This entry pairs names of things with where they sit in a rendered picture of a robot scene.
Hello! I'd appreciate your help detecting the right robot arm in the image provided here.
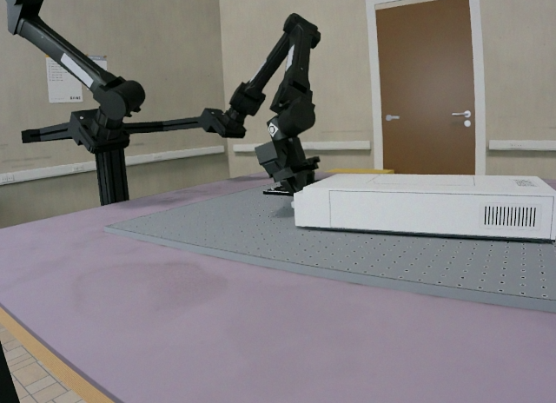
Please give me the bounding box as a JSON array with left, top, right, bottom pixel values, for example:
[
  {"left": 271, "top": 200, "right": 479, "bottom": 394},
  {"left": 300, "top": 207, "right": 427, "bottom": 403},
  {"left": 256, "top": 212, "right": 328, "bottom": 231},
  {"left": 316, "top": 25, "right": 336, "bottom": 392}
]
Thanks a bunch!
[{"left": 5, "top": 0, "right": 145, "bottom": 148}]

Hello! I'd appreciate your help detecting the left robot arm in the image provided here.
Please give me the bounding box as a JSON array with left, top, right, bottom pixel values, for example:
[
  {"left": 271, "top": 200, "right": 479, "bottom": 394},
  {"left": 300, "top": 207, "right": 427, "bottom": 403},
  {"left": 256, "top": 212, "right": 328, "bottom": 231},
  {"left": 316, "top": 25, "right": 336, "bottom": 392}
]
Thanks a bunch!
[{"left": 214, "top": 13, "right": 321, "bottom": 174}]

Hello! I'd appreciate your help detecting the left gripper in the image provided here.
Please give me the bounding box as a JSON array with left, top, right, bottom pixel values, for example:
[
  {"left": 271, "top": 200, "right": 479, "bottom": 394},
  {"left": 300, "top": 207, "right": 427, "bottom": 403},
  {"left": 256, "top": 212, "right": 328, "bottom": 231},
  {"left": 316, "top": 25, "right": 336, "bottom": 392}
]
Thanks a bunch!
[{"left": 268, "top": 156, "right": 321, "bottom": 197}]

